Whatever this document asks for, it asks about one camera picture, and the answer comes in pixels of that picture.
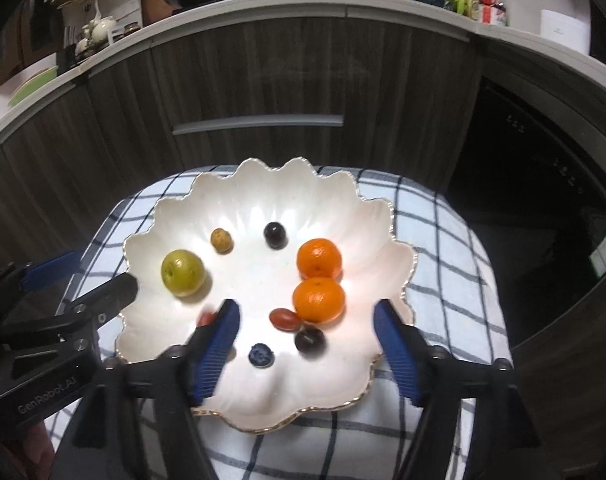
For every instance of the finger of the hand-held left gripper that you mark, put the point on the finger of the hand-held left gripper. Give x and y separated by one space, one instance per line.
50 265
113 290

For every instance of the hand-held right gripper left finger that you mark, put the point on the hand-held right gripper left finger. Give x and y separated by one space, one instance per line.
215 355

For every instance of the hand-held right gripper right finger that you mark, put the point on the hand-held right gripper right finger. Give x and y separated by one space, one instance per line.
398 355

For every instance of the red cherry tomato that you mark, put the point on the red cherry tomato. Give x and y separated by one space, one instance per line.
205 317
284 318

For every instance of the blueberry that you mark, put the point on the blueberry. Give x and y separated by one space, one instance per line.
261 355

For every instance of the green round plum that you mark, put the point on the green round plum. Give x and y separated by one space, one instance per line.
183 272

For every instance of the dark grape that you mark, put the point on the dark grape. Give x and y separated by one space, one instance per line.
274 235
309 341

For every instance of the mandarin orange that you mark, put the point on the mandarin orange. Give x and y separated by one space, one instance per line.
319 258
318 300

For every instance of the white scalloped ceramic bowl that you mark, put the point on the white scalloped ceramic bowl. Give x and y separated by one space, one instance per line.
263 270

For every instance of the person's left forearm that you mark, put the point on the person's left forearm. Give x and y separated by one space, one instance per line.
39 447

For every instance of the white checked cloth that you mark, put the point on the white checked cloth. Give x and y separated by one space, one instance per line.
448 270

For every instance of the green plastic basin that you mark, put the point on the green plastic basin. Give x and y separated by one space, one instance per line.
35 85

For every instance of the black built-in dishwasher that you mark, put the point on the black built-in dishwasher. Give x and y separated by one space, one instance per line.
523 210

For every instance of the white teapot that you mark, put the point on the white teapot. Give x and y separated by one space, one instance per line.
103 29

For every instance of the brown lidded jar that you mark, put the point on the brown lidded jar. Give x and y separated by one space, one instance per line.
129 29

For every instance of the dark wood-grain kitchen cabinets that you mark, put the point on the dark wood-grain kitchen cabinets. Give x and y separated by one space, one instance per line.
258 70

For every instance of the white round canister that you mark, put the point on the white round canister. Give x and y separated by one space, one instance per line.
565 32

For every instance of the dark wooden frame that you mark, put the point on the dark wooden frame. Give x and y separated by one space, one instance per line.
28 35

